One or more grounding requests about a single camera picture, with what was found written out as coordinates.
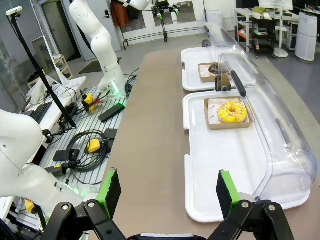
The white display tray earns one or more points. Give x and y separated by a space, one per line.
212 162
191 72

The small white camera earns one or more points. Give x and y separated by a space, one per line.
13 11

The ribbed metal base plate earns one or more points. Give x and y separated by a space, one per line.
85 125

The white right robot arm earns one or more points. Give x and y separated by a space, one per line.
20 150

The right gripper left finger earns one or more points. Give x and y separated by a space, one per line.
110 195

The white shelf table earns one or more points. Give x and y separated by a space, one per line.
243 15

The yellow emergency stop button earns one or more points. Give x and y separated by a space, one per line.
93 146
88 100
30 206

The black keyboard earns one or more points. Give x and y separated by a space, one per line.
38 112

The white air purifier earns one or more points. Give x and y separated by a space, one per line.
306 37

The orange hanging jacket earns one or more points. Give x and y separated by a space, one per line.
120 13

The computer monitor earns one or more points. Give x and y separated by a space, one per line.
46 60

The small wooden shelf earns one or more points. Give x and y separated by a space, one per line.
63 68

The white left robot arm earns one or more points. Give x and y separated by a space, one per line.
100 40

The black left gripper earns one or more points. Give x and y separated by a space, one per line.
163 4

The yellow sprinkled donut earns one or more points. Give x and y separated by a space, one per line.
225 115

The flat black box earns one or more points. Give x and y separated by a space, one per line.
62 155

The chocolate sprinkled donut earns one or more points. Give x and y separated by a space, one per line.
213 70

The long black power brick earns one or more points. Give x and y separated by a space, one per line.
111 112

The clear plastic display cover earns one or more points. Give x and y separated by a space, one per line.
220 35
287 140

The black camera pole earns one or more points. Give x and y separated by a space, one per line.
42 72

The white computer desk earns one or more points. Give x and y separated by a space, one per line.
72 82

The brown cardboard donut box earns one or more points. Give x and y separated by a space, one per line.
206 79
225 126

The black shelf cart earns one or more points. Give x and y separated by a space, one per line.
263 47

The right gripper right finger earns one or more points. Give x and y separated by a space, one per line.
227 195

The white floor stand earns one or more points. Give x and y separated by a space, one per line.
281 37

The black yellow hand tool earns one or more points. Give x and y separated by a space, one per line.
65 167

